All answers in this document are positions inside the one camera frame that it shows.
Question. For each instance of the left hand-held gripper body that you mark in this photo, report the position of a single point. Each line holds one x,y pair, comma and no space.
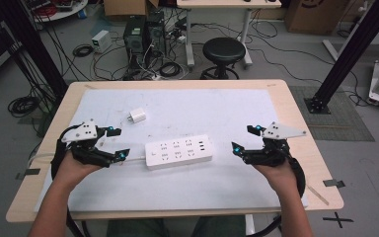
82,131

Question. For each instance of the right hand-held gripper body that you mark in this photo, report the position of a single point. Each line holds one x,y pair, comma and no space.
281,131

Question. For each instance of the white charger plug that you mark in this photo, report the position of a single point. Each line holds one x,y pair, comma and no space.
137,115

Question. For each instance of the person's left hand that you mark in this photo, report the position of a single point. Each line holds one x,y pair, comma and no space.
70,171

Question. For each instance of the person's right hand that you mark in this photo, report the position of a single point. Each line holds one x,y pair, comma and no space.
283,177

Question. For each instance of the grey floor mat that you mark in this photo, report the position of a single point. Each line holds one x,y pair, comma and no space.
342,121

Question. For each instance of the grey tape piece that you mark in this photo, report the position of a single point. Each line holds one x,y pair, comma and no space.
29,172
334,183

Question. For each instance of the white table mat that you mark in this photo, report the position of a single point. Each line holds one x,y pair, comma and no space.
184,191

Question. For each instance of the white floor power strip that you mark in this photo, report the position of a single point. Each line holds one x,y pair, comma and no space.
157,77

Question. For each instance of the thin wooden stick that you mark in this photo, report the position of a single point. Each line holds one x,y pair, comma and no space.
318,195

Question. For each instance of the person's legs in green pants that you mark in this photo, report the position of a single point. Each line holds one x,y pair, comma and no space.
138,228

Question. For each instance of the black round stool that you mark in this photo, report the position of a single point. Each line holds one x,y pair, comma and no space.
223,49

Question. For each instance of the white power supply box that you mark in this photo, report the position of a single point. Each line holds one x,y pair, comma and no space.
101,40

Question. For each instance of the black computer tower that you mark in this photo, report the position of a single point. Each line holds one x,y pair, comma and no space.
156,33
135,39

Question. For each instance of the black metal stand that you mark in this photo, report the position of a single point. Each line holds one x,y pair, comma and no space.
33,42
348,52

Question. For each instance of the large brown cardboard box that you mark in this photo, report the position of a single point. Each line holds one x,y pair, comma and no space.
314,15

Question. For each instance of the round white table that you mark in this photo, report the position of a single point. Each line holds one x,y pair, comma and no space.
60,11

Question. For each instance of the white-legged wooden desk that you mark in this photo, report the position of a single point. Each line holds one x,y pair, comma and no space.
227,3

